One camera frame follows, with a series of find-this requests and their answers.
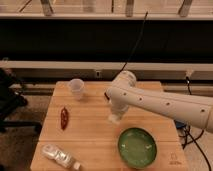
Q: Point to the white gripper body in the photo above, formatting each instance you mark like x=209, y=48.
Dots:
x=117, y=108

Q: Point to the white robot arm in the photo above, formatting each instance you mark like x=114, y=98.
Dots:
x=194, y=110

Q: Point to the green ceramic bowl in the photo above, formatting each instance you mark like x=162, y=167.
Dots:
x=137, y=148

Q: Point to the clear plastic cup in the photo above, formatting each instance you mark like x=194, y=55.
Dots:
x=76, y=87

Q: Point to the red chili pepper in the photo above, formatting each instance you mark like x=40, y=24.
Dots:
x=64, y=118

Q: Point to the blue box on floor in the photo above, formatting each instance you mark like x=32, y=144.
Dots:
x=179, y=125

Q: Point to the clear plastic bottle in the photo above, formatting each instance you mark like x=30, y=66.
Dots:
x=61, y=157

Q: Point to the black office chair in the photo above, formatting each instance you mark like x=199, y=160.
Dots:
x=9, y=101

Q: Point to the white wall outlet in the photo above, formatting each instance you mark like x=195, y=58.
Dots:
x=98, y=74

